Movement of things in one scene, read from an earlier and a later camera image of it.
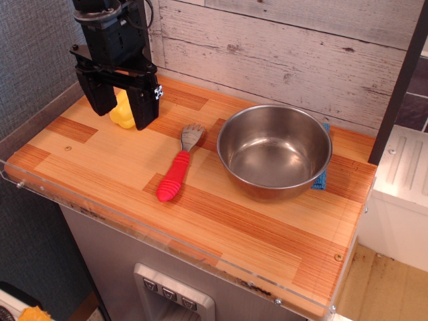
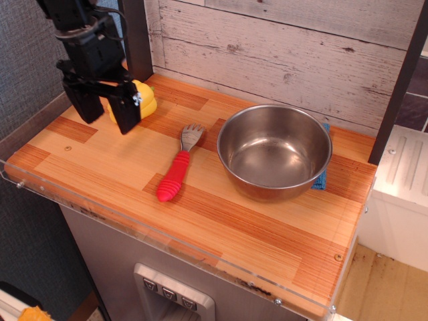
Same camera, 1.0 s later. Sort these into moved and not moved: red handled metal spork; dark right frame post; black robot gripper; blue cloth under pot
Moved: black robot gripper
Not moved: blue cloth under pot; red handled metal spork; dark right frame post
